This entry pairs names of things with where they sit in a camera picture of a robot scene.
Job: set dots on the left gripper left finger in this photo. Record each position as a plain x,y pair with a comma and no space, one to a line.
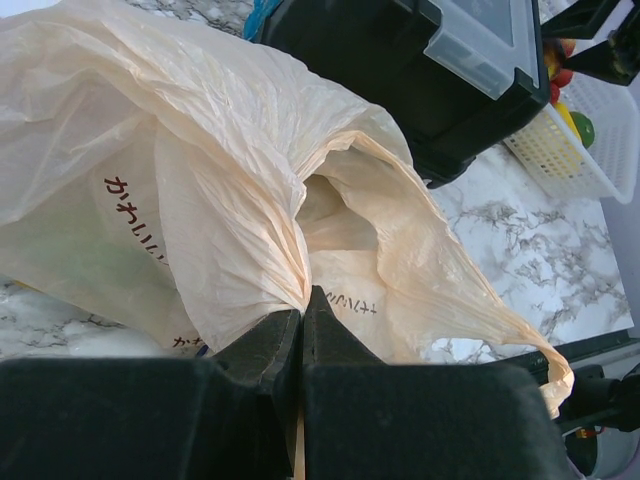
266,356

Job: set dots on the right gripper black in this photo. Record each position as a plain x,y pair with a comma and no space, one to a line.
614,60

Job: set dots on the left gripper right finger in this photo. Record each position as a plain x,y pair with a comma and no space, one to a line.
326,341

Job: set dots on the yellow fake mango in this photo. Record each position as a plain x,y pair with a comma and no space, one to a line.
565,114

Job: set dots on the translucent orange plastic bag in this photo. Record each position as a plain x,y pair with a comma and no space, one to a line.
187,183

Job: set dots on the green fake fruit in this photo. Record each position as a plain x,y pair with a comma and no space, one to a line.
585,128

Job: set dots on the red yellow cherry bunch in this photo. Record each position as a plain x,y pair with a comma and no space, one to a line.
555,53

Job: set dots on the white plastic basket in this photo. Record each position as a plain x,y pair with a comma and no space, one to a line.
557,159

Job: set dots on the black plastic toolbox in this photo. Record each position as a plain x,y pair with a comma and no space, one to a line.
457,76

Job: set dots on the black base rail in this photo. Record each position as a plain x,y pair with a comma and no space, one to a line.
606,388

